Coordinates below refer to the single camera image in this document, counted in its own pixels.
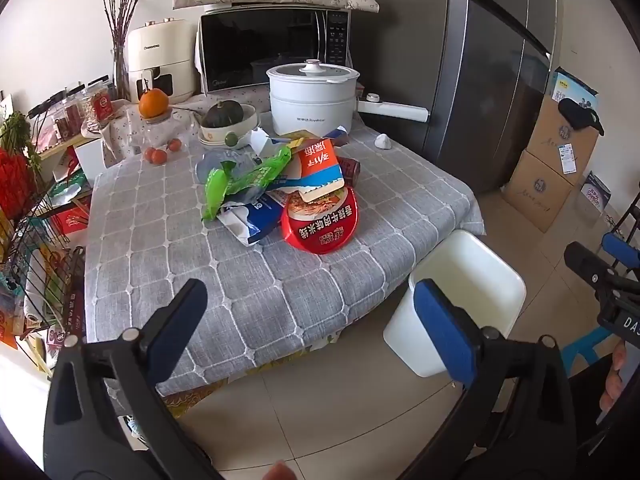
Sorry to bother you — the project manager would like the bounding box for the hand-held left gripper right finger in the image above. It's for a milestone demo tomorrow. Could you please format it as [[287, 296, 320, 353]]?
[[400, 278, 578, 480]]

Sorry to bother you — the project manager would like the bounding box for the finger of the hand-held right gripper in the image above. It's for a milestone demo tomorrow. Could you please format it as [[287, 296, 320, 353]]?
[[601, 232, 640, 271], [564, 241, 621, 293]]

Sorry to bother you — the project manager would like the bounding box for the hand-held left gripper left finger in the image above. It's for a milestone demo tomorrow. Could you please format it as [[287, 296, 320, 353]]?
[[42, 278, 226, 480]]

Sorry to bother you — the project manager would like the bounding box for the white plastic bin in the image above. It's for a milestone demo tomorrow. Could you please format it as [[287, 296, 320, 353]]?
[[382, 230, 527, 378]]

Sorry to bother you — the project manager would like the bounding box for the blue and white bag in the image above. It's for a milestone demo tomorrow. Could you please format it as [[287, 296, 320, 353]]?
[[216, 195, 286, 247]]

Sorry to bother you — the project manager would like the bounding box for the green snack packet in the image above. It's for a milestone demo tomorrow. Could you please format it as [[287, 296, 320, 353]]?
[[201, 145, 293, 222]]

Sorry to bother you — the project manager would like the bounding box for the red instant noodle bowl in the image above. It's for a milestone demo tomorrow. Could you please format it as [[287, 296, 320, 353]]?
[[280, 185, 361, 255]]

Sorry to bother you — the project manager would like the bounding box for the orange and white carton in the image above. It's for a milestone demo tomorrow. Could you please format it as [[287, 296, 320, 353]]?
[[285, 137, 347, 206]]

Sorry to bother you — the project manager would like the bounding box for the blue snack box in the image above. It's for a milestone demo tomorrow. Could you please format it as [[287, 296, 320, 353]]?
[[320, 125, 352, 148]]

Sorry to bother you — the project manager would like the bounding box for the person's right hand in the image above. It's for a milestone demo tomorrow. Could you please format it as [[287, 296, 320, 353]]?
[[598, 339, 630, 413]]

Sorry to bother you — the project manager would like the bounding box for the blue plastic stool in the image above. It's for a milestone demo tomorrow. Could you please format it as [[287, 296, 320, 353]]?
[[560, 327, 626, 376]]

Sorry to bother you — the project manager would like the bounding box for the small purple box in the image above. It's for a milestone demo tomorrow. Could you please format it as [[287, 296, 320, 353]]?
[[579, 171, 613, 211]]

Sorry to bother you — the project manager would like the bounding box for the grey checked tablecloth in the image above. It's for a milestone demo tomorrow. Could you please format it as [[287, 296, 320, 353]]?
[[82, 92, 486, 398]]

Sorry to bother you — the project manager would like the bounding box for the brown cardboard box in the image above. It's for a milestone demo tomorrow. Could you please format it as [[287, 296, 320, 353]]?
[[526, 95, 601, 188], [502, 150, 576, 233]]

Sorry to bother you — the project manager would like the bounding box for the black cap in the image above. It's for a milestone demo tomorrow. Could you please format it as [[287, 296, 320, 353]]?
[[557, 97, 606, 136]]

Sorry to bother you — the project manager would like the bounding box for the blue and white box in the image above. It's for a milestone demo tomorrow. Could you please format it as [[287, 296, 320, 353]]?
[[547, 66, 599, 111]]

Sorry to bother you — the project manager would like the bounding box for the red drink can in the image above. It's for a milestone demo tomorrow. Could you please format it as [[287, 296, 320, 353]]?
[[339, 156, 362, 186]]

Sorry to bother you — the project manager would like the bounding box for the white square container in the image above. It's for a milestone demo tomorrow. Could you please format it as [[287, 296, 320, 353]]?
[[74, 139, 108, 181]]

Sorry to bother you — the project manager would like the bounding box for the white ceramic bowl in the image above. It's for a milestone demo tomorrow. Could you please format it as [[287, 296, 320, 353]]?
[[192, 105, 262, 148]]

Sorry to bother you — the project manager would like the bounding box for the grey refrigerator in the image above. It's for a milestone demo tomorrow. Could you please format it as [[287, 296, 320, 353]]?
[[350, 0, 558, 196]]

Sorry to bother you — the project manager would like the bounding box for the red hanging ornament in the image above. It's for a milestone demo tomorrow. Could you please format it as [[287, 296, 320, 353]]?
[[0, 147, 36, 221]]

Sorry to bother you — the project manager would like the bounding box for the dark green squash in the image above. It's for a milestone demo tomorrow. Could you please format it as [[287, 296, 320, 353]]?
[[201, 101, 245, 129]]

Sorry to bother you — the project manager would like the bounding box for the orange fruit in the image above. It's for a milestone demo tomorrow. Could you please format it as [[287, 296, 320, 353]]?
[[138, 88, 170, 120]]

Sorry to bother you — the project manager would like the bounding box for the green leafy bunch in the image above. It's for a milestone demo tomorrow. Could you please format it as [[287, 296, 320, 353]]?
[[0, 112, 43, 171]]

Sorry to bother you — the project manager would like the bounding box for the white electric cooking pot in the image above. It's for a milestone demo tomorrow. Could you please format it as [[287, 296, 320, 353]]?
[[266, 59, 430, 137]]

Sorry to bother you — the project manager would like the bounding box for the glass vase with twigs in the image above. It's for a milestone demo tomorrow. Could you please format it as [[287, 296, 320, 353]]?
[[100, 0, 143, 101]]

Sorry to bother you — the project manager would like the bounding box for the cream air fryer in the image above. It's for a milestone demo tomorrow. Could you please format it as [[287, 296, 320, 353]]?
[[125, 19, 198, 105]]

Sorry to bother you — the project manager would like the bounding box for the black microwave oven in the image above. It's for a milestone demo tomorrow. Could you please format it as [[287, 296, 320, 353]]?
[[196, 4, 352, 96]]

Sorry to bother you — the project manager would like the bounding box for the black wire rack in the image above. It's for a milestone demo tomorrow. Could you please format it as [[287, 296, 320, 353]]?
[[0, 175, 88, 356]]

